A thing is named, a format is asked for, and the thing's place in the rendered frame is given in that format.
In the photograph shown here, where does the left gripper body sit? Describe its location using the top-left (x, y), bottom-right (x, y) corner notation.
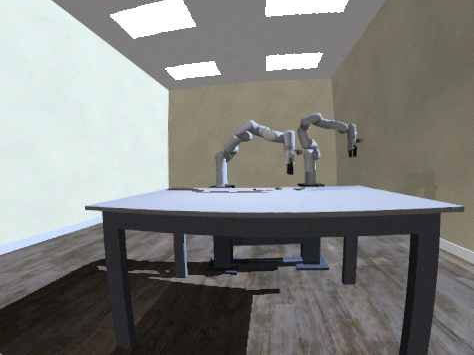
top-left (348, 139), bottom-right (357, 151)

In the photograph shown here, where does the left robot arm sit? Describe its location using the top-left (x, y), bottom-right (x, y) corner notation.
top-left (297, 113), bottom-right (356, 185)

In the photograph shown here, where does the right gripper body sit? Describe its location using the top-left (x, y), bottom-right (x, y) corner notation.
top-left (284, 150), bottom-right (295, 165)

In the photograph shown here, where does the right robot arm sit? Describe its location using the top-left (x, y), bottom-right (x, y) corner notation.
top-left (215, 121), bottom-right (303, 187)

